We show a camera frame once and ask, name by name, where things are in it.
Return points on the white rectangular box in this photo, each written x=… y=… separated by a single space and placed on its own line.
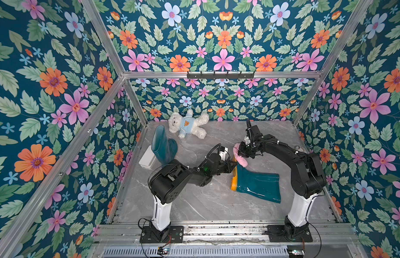
x=148 y=160

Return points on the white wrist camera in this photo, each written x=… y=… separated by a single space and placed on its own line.
x=247 y=140
x=223 y=153

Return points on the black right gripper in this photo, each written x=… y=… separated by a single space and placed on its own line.
x=245 y=150

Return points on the black hook rail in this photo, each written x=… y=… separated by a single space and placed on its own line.
x=220 y=75

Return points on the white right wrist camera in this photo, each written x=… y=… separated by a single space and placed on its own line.
x=247 y=140

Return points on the teal rubber boot orange sole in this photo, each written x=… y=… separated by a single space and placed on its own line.
x=164 y=149

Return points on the white teddy bear blue shirt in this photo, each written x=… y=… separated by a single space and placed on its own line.
x=188 y=124

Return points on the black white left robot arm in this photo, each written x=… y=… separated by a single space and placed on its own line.
x=173 y=177

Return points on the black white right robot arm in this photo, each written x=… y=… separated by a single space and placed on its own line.
x=307 y=177

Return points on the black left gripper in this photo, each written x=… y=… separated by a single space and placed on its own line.
x=228 y=170

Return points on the map print glasses case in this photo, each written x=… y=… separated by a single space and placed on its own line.
x=300 y=149

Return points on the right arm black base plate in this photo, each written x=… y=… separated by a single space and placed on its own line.
x=288 y=234

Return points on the white ventilation grille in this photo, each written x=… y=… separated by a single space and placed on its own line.
x=196 y=252

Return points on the pink microfiber cloth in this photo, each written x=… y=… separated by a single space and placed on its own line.
x=241 y=160

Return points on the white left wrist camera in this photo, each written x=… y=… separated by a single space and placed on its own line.
x=223 y=153

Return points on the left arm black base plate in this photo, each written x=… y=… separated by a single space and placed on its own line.
x=171 y=234

